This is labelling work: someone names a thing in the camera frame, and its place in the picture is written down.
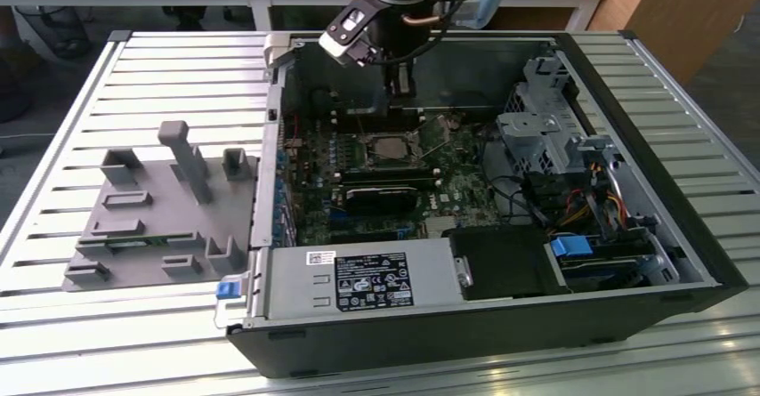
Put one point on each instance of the wooden cabinet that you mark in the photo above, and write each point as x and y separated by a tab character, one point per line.
688	9

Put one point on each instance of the black open PC case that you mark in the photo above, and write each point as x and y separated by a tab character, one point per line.
415	342

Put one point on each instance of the black CPU socket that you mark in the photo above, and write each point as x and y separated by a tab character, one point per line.
361	158

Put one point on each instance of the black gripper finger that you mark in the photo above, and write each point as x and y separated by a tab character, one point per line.
412	84
391	82

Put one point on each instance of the grey plastic parts rack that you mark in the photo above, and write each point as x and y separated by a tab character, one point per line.
160	200

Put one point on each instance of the silver metal drive cage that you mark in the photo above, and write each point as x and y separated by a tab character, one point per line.
535	138

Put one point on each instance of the green motherboard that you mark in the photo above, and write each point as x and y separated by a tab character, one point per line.
463	191

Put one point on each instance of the green RAM stick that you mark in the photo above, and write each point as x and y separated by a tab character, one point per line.
157	240

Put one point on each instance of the blue disk carrier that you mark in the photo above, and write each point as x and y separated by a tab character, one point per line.
571	247

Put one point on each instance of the blue plastic latch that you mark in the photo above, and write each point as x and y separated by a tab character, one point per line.
227	290

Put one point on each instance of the small silver heatsink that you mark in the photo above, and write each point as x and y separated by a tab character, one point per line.
445	227

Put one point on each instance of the square silver CPU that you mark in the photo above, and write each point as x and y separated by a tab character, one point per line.
391	149

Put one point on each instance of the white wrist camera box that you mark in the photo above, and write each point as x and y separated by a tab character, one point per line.
347	31

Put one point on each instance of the black graphics card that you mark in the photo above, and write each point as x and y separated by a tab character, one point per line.
380	199

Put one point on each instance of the black plastic fan shroud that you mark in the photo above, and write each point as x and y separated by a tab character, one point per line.
504	258

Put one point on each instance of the silver power supply unit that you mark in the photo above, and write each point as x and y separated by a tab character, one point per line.
296	280

